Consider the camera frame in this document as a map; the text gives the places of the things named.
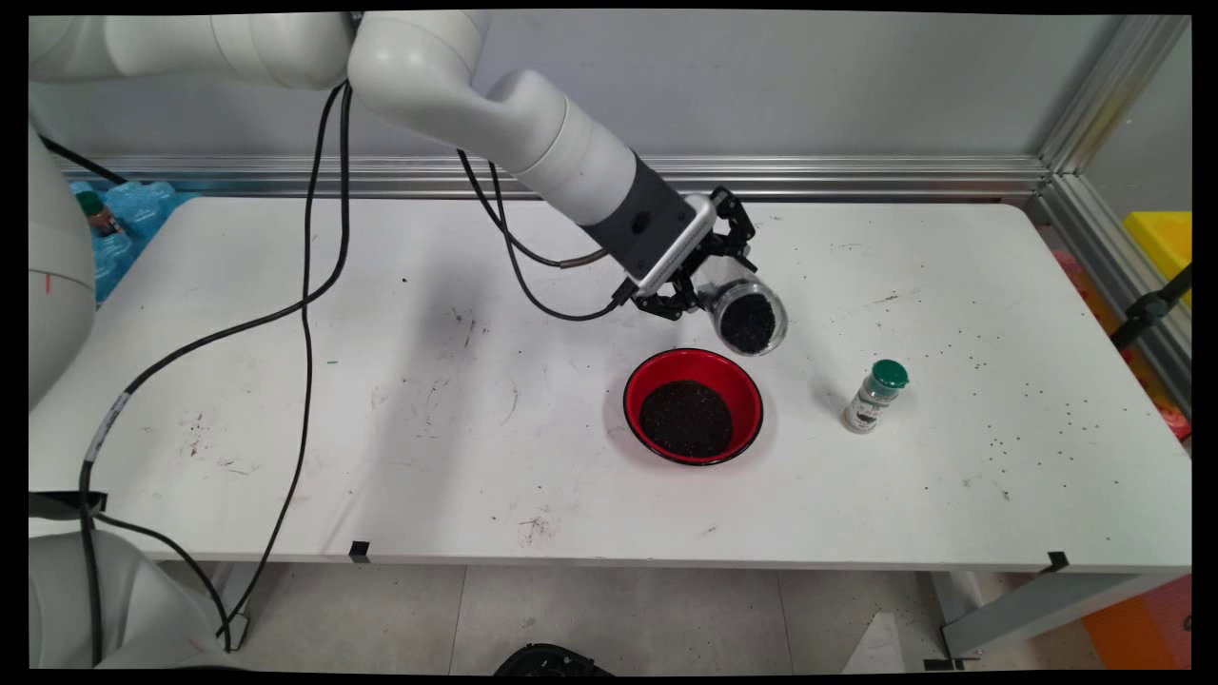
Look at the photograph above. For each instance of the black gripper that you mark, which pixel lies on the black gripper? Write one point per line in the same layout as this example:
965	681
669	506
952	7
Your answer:
706	255

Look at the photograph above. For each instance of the clear plastic jar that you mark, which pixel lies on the clear plastic jar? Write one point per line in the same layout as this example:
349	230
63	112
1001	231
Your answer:
733	285

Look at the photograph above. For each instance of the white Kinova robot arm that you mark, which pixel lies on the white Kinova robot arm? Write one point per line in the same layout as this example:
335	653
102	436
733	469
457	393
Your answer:
533	124

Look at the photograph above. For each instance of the red bowl with black rim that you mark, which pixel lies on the red bowl with black rim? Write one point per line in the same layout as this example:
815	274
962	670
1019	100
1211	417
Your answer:
666	371

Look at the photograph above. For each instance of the spice shaker with green cap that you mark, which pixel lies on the spice shaker with green cap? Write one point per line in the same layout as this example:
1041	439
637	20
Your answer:
871	404

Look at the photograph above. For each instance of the black round floor object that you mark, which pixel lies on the black round floor object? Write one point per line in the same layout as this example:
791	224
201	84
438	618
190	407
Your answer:
552	661

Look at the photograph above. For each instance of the black tape marker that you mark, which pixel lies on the black tape marker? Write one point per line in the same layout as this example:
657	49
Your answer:
360	551
1056	562

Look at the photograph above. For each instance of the yellow plastic box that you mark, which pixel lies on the yellow plastic box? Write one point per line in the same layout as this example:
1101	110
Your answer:
1161	243

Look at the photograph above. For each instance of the grey table leg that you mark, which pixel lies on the grey table leg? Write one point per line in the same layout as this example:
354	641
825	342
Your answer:
1028	604
243	590

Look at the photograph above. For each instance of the red plastic item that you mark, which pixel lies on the red plastic item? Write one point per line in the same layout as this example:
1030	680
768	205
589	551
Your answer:
1172	419

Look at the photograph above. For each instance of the orange box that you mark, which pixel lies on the orange box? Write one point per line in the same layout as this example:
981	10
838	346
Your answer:
1142	628

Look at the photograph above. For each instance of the blue plastic bottle pack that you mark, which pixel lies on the blue plastic bottle pack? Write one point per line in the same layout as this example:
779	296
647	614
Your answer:
143	214

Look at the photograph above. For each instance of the small bottle with green cap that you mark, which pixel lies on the small bottle with green cap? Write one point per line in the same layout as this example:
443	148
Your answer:
95	213

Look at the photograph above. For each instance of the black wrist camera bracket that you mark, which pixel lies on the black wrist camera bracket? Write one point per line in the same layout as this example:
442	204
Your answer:
618	214

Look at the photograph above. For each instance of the long aluminium frame rail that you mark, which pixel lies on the long aluminium frame rail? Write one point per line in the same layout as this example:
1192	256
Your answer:
904	176

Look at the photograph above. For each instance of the short aluminium frame rail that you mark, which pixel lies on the short aluminium frame rail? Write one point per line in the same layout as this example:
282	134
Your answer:
1094	247

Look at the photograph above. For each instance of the black camera stand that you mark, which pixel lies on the black camera stand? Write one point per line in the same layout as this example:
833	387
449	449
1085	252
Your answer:
1147	309

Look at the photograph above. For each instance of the upright aluminium frame post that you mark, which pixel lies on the upright aluminium frame post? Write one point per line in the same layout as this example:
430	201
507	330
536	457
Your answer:
1113	90

